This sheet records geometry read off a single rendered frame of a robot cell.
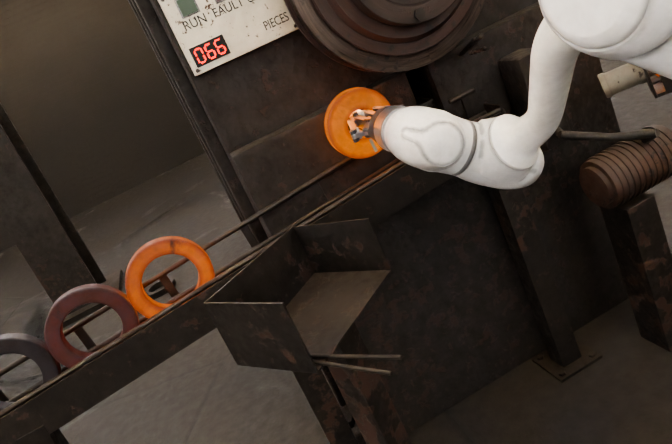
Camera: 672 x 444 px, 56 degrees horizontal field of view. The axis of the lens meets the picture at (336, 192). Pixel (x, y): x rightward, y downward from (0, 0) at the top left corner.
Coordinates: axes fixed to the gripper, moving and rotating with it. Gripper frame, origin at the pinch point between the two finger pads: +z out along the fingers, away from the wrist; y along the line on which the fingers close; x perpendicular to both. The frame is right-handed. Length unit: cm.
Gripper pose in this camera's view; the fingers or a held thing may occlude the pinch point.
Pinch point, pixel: (356, 116)
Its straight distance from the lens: 140.7
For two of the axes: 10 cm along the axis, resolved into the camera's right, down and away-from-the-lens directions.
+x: -3.8, -8.6, -3.4
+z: -3.1, -2.2, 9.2
